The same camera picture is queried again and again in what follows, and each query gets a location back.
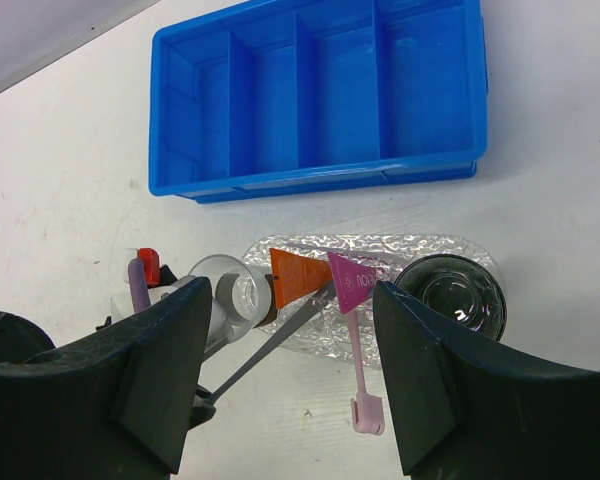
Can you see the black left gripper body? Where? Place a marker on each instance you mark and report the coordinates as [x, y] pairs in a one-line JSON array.
[[21, 339]]

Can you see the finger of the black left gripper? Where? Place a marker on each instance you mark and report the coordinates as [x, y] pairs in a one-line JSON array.
[[203, 408]]

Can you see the blue tinted cup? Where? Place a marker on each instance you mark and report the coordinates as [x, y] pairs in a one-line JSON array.
[[459, 289]]

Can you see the grey toothbrush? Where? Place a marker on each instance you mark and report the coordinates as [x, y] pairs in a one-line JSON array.
[[312, 307]]

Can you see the clear textured oval tray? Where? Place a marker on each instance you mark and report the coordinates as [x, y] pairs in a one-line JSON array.
[[327, 335]]

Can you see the orange toothpaste tube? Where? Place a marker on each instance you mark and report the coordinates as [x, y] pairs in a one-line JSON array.
[[296, 276]]

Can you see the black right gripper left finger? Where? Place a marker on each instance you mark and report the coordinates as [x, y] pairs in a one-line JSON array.
[[115, 404]]

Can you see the pink toothpaste tube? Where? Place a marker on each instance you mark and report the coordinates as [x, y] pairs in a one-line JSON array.
[[353, 282]]

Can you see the blue plastic divided bin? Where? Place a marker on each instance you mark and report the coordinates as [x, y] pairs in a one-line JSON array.
[[272, 98]]

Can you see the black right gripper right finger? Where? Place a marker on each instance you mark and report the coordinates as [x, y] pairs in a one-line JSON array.
[[464, 406]]

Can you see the clear textured acrylic stand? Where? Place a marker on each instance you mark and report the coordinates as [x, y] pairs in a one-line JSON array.
[[302, 276]]

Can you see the clear cup brown band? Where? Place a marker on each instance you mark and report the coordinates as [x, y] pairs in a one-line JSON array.
[[241, 294]]

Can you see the pink toothbrush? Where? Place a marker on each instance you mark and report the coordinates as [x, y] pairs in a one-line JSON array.
[[366, 409]]

